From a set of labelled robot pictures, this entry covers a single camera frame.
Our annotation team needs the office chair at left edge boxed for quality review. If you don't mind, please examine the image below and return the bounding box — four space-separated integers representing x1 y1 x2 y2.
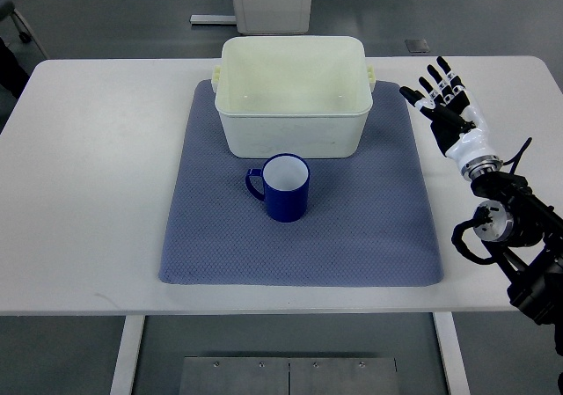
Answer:
1 0 49 99

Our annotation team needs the small grey floor hatch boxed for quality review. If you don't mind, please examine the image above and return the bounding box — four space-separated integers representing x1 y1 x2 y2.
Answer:
405 39 430 54

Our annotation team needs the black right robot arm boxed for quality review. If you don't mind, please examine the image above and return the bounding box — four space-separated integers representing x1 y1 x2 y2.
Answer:
399 56 562 353

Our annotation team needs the grey metal floor plate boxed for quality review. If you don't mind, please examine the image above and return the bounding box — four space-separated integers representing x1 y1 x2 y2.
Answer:
179 357 399 394

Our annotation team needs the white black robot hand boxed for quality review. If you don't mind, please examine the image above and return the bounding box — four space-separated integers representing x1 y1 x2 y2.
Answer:
399 56 502 179

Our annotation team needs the white pedestal base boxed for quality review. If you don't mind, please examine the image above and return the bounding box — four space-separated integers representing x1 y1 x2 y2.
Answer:
189 0 316 35

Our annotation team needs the white table leg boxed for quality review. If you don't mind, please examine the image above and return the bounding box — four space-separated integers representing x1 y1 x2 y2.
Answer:
433 312 471 395
109 315 145 395

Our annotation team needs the cream plastic storage box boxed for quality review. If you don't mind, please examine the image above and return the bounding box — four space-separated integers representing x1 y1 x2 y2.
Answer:
211 35 376 158

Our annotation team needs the blue textured cloth mat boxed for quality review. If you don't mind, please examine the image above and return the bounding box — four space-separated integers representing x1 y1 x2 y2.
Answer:
158 81 443 287

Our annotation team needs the white left table leg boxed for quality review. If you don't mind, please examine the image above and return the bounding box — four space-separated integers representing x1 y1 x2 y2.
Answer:
109 315 145 395

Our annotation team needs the white right table leg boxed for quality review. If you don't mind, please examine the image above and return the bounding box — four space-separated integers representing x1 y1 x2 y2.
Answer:
433 312 471 395

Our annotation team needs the blue mug white inside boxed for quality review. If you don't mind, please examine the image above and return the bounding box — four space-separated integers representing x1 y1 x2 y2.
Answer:
245 153 311 223

